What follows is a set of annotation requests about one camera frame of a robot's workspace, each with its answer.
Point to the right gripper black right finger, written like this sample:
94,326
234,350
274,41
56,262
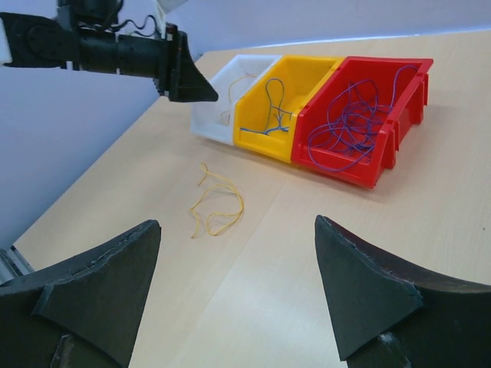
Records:
388,312

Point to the red plastic bin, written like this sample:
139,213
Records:
353,126

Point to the yellow plastic bin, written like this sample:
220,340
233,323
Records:
265,117

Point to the aluminium mounting rail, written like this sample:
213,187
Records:
13,264

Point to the white plastic bin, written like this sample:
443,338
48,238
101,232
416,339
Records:
215,121

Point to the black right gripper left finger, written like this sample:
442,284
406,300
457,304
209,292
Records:
84,311

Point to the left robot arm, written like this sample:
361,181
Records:
87,36

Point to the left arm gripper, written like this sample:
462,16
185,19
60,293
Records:
177,74

